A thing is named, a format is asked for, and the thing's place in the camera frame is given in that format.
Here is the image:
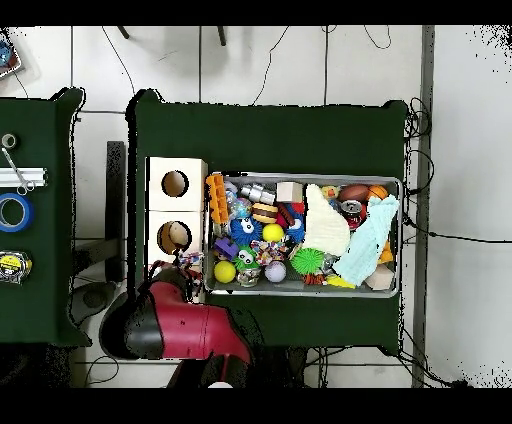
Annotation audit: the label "toy burger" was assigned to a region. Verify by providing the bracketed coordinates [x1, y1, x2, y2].
[250, 202, 279, 225]

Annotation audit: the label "yellow ball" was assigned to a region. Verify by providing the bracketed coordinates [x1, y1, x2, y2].
[261, 222, 286, 244]
[213, 260, 238, 285]

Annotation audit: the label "wooden box with three holes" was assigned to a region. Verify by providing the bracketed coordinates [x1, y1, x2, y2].
[145, 156, 209, 301]

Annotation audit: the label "yellow tape measure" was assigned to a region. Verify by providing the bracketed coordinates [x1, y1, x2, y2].
[0, 249, 34, 286]

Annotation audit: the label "aluminium rail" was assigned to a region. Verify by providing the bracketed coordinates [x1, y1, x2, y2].
[0, 166, 49, 188]

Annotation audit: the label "metal scissors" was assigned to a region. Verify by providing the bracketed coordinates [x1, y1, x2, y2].
[0, 146, 36, 196]

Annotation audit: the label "black cable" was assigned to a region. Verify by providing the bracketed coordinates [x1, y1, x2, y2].
[99, 25, 138, 95]
[251, 25, 291, 106]
[402, 149, 512, 244]
[84, 354, 120, 387]

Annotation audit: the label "dark green tablecloth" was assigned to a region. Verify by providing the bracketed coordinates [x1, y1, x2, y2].
[125, 88, 409, 356]
[0, 86, 93, 348]

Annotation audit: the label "blue tape roll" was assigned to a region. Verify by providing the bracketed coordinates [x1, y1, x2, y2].
[0, 192, 36, 234]

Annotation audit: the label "silver-topped soda can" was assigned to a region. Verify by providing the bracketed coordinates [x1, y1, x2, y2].
[339, 198, 368, 231]

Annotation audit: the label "clear mesh bin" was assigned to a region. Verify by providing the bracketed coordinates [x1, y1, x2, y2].
[202, 171, 404, 299]

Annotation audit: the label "mint green knitted cloth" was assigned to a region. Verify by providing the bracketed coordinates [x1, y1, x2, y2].
[332, 194, 401, 287]

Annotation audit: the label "cream knitted cloth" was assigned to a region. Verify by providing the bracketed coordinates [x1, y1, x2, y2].
[301, 182, 352, 258]

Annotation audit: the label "small cluttered tray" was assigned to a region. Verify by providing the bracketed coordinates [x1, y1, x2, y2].
[0, 37, 23, 79]

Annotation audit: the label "plain wooden block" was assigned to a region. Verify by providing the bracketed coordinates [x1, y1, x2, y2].
[275, 181, 305, 204]

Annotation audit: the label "purple toy block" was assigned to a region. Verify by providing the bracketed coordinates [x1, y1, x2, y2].
[212, 236, 240, 261]

